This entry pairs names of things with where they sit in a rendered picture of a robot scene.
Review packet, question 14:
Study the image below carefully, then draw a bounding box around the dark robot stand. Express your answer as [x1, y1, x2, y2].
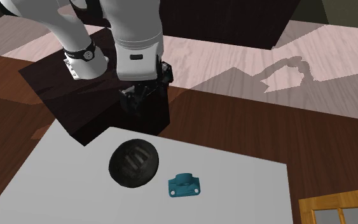
[18, 26, 171, 147]

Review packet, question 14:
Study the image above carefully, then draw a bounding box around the black round bowl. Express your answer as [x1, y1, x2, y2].
[108, 138, 160, 189]

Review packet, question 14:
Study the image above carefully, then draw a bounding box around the yellow wooden glazed door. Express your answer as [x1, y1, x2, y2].
[298, 186, 358, 224]

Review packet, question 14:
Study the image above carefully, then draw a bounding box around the teal flanged bracket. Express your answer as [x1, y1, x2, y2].
[167, 172, 202, 199]

